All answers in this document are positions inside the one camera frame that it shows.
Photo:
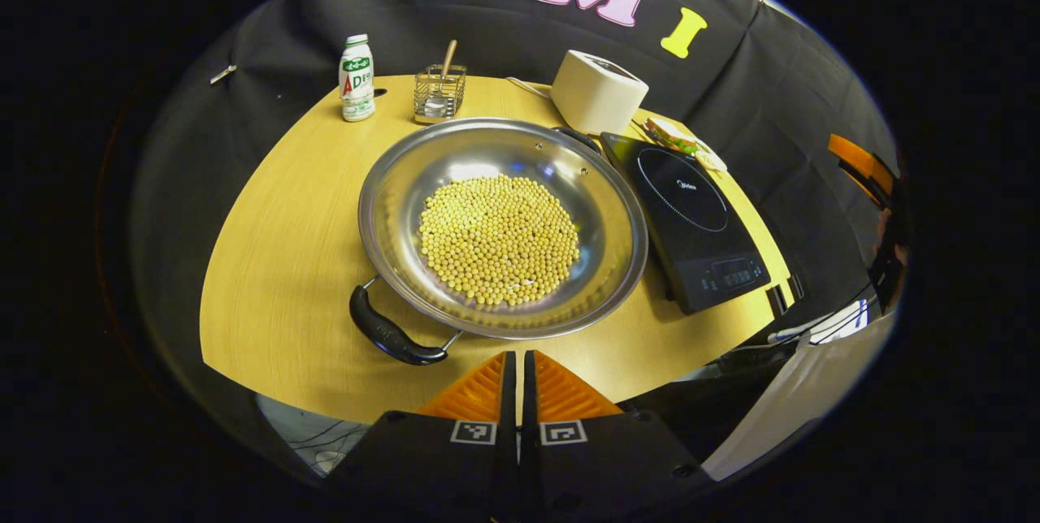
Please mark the lettuce sandwich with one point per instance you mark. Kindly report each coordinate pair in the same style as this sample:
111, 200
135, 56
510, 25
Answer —
670, 137

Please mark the black backdrop cloth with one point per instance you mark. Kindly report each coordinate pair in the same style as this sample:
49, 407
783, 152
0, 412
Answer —
244, 44

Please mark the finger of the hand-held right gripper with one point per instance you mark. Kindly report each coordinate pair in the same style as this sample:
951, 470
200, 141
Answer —
861, 162

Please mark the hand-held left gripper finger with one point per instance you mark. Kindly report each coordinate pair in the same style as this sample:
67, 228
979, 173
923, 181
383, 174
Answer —
528, 401
510, 401

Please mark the pile of yellow soybeans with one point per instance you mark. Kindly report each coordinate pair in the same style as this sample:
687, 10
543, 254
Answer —
496, 239

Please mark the black induction cooktop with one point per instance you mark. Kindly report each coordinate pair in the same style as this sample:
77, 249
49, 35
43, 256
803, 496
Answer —
691, 222

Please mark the white drink bottle green label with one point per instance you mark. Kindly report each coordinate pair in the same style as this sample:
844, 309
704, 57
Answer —
357, 80

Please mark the silver metal clip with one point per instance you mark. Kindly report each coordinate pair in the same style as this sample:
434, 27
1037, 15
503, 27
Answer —
223, 74

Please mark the white toaster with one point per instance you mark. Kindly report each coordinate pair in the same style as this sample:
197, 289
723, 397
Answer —
593, 97

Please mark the stainless steel pot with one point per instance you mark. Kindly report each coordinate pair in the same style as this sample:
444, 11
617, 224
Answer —
406, 182

